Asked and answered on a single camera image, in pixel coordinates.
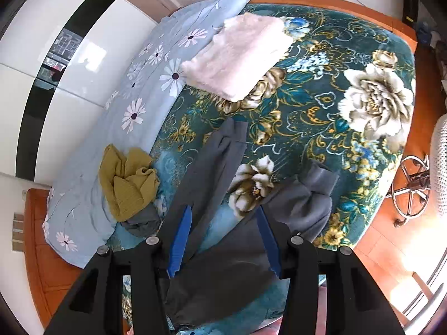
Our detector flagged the dark grey sweatpants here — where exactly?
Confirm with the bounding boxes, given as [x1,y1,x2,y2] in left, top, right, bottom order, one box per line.
[161,119,339,330]

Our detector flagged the grey cotton garment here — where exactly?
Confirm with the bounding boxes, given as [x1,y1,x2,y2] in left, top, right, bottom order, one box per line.
[120,204,161,238]

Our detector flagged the chrome chair base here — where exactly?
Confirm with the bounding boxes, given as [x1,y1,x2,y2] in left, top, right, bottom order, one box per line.
[385,154,431,228]

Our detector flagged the mustard yellow knit sweater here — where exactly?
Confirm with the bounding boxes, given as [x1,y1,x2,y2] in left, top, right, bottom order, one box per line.
[99,144,160,222]

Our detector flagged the white mesh chair seat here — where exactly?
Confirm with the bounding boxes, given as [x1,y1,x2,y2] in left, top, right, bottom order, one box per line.
[429,114,447,216]

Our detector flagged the light blue floral pillow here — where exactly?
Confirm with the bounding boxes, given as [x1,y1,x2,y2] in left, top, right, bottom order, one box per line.
[42,0,250,269]

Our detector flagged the teal floral bed blanket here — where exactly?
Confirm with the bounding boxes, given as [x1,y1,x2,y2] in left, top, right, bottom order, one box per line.
[104,3,417,335]

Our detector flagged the white glossy wardrobe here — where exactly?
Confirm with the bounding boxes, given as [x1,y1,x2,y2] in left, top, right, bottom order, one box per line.
[1,0,155,185]

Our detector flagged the pink folded fluffy garment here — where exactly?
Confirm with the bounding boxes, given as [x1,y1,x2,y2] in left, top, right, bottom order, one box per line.
[181,13,294,102]

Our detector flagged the orange wooden bed frame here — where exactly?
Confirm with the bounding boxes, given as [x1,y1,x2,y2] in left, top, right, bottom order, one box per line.
[25,0,417,334]

